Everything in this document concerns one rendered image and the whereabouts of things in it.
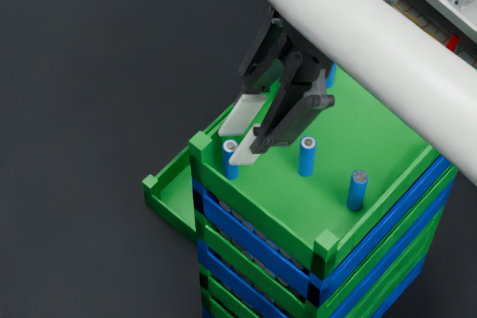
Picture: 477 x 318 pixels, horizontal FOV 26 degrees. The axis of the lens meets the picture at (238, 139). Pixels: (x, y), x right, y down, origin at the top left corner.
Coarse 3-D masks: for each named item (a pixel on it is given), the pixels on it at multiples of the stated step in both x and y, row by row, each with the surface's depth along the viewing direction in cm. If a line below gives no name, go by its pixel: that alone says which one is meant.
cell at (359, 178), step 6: (354, 174) 113; (360, 174) 113; (366, 174) 113; (354, 180) 113; (360, 180) 113; (366, 180) 113; (354, 186) 113; (360, 186) 113; (354, 192) 114; (360, 192) 114; (348, 198) 117; (354, 198) 115; (360, 198) 115; (348, 204) 118; (354, 204) 117; (360, 204) 117
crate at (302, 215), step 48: (336, 96) 126; (192, 144) 114; (336, 144) 123; (384, 144) 123; (240, 192) 113; (288, 192) 119; (336, 192) 119; (384, 192) 113; (288, 240) 113; (336, 240) 108
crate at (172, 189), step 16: (224, 112) 176; (208, 128) 174; (176, 160) 171; (160, 176) 170; (176, 176) 175; (144, 192) 169; (160, 192) 174; (176, 192) 174; (160, 208) 168; (176, 208) 172; (192, 208) 172; (176, 224) 168; (192, 224) 170; (192, 240) 168
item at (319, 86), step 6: (324, 72) 101; (318, 78) 101; (324, 78) 101; (312, 84) 102; (318, 84) 101; (324, 84) 101; (312, 90) 102; (318, 90) 101; (324, 90) 101; (306, 96) 101; (324, 96) 101; (324, 102) 101; (318, 108) 102
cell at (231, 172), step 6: (228, 144) 115; (234, 144) 115; (222, 150) 116; (228, 150) 115; (234, 150) 115; (228, 156) 115; (228, 162) 116; (228, 168) 118; (234, 168) 118; (228, 174) 119; (234, 174) 119
